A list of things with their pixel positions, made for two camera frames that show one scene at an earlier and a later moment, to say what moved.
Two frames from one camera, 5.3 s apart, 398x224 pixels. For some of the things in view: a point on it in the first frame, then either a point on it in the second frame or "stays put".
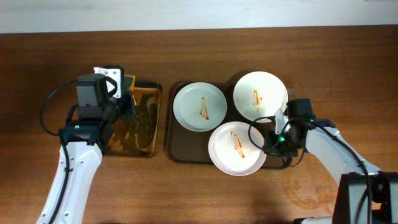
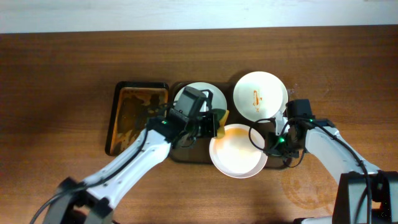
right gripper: x=288 y=134 stays put
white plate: x=231 y=150 stays put
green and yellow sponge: x=128 y=83 to x=222 y=115
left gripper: x=128 y=104 to x=212 y=125
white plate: x=260 y=94 stays put
